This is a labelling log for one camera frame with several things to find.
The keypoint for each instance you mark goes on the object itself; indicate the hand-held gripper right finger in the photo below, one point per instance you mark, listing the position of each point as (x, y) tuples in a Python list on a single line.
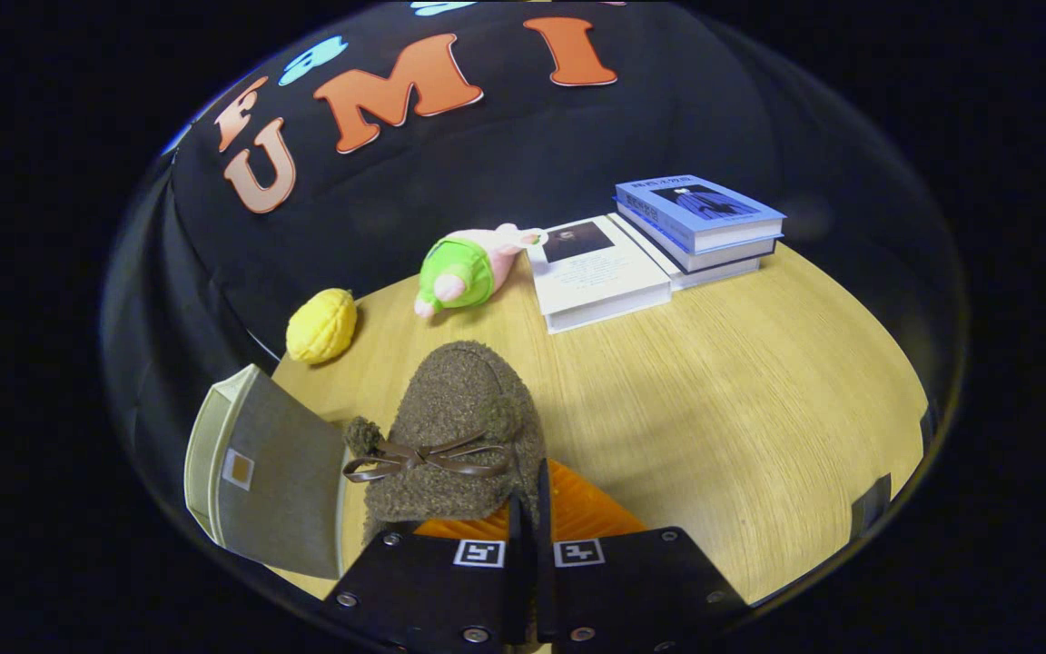
[(546, 590)]

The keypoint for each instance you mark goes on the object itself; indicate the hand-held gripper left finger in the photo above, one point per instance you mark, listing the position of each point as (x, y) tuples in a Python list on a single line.
[(514, 590)]

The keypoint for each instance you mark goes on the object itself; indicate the brown fuzzy shoe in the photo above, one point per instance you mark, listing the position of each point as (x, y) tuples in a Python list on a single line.
[(459, 400)]

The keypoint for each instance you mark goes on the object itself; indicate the grey fabric storage box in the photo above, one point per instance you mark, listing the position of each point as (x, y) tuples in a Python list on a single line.
[(287, 472)]

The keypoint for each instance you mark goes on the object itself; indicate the white book with dark photo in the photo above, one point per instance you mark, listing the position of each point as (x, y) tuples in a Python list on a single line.
[(596, 272)]

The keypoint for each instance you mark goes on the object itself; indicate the green and pink plush toy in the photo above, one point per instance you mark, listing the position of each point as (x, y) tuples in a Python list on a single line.
[(459, 272)]

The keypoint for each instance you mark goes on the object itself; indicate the yellow ribbed plush toy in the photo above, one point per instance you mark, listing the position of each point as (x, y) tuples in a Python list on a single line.
[(321, 327)]

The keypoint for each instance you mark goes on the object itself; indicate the white book under stack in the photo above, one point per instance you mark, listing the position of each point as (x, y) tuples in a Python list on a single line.
[(723, 274)]

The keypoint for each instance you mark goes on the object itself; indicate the book with blue spine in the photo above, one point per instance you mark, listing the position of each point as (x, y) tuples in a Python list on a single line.
[(732, 255)]

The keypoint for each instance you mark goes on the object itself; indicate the black backdrop cloth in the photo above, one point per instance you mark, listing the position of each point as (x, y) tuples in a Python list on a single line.
[(487, 182)]

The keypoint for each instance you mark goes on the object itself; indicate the blue cover book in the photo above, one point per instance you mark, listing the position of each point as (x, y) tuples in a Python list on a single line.
[(695, 209)]

